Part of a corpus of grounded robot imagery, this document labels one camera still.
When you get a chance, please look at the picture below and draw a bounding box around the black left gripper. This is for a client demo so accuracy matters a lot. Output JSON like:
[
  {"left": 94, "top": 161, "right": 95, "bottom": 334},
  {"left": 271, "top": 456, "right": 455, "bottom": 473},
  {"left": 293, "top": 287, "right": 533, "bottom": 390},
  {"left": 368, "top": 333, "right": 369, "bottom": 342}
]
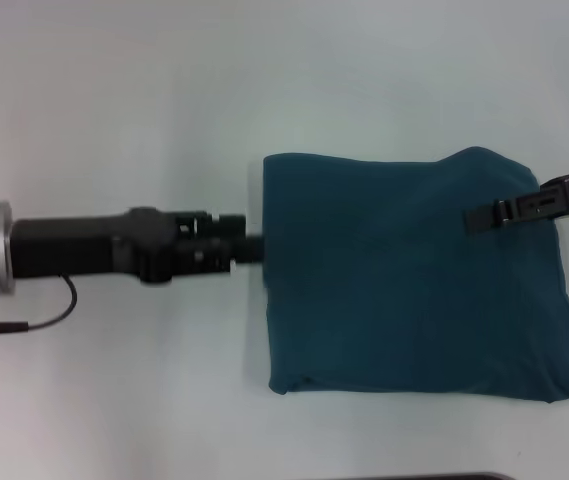
[{"left": 9, "top": 205, "right": 266, "bottom": 287}]

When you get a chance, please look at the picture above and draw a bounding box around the teal T-shirt with FREE print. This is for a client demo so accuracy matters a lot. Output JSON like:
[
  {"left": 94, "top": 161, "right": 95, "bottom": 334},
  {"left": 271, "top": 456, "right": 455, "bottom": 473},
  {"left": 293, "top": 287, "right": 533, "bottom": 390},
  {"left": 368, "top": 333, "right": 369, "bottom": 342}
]
[{"left": 262, "top": 145, "right": 569, "bottom": 405}]

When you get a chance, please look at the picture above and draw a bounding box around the black cable of left connector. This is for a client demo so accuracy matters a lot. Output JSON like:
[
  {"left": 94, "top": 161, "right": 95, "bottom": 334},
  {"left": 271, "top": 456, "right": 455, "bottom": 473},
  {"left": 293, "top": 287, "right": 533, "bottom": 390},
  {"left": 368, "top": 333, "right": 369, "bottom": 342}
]
[{"left": 25, "top": 273, "right": 79, "bottom": 332}]

